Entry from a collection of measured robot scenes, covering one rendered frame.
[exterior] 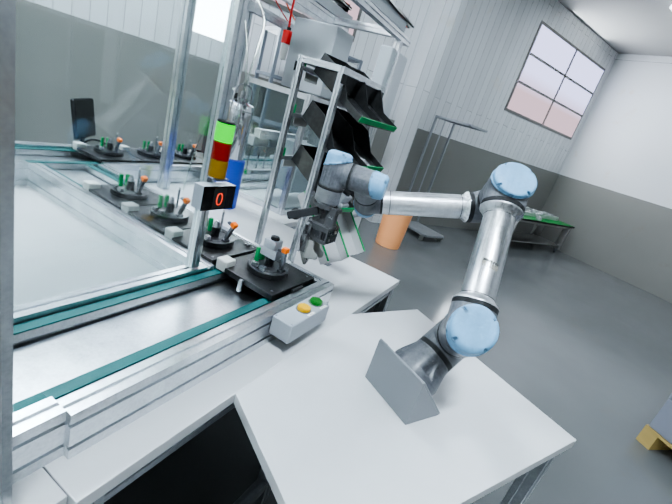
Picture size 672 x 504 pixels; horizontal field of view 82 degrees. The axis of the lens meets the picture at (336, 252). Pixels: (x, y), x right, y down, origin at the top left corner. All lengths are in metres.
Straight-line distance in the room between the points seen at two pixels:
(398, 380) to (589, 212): 9.35
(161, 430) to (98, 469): 0.12
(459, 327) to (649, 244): 8.96
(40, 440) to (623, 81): 10.65
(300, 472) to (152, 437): 0.30
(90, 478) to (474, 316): 0.81
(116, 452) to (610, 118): 10.35
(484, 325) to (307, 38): 2.00
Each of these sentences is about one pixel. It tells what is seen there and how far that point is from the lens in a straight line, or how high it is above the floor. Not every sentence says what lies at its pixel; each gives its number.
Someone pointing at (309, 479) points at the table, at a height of 0.86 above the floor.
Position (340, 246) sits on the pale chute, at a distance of 1.55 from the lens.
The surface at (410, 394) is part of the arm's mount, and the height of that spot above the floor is 0.94.
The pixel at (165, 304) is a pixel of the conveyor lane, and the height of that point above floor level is 0.92.
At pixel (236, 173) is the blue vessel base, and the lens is 2.17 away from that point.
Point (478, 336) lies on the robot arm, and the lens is 0.99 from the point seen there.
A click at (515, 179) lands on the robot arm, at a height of 1.50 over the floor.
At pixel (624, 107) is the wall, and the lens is 10.52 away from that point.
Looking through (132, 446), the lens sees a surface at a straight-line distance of 0.89.
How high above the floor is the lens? 1.53
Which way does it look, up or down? 20 degrees down
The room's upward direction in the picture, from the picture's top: 18 degrees clockwise
